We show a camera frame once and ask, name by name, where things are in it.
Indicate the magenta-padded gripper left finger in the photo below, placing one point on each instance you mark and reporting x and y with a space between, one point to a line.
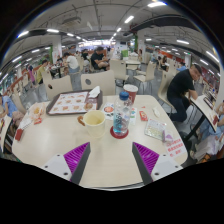
76 158

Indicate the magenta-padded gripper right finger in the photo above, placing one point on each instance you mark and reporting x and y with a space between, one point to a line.
146 158

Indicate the clear blue-capped water bottle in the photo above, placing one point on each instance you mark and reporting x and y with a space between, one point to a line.
122 116

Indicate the clear wrapped packet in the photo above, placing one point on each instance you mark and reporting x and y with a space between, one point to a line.
155 129

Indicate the white sticker with red print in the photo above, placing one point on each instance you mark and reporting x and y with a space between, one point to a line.
175 147

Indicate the flat round red coaster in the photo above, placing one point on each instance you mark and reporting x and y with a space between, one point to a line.
113 134

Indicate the red sauce packet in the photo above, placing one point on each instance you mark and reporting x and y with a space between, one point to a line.
143 116
37 120

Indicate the brown food tray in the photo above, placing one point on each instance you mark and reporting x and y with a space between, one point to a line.
68 103

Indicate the colourful printed leaflet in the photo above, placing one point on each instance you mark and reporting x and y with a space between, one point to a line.
107 110

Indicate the clear food wrapper bag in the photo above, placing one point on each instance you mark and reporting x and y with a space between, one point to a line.
36 110

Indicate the small red case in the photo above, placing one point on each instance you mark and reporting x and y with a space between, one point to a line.
19 134

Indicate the white paper napkin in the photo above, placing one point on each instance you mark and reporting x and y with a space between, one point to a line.
94 92

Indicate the red paper cup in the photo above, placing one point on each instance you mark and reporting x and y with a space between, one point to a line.
132 90

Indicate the person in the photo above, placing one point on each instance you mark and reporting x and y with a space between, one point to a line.
97 60
180 88
72 63
7 105
213 133
40 72
31 75

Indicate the beige chair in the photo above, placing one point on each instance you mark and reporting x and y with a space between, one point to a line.
118 68
164 88
149 71
60 86
100 81

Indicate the dark-edged beige table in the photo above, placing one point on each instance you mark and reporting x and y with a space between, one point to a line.
4 128
201 110

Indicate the ceiling air conditioner unit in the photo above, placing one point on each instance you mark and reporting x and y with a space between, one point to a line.
71 21

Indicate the ceiling lights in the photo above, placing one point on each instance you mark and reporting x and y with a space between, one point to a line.
156 4

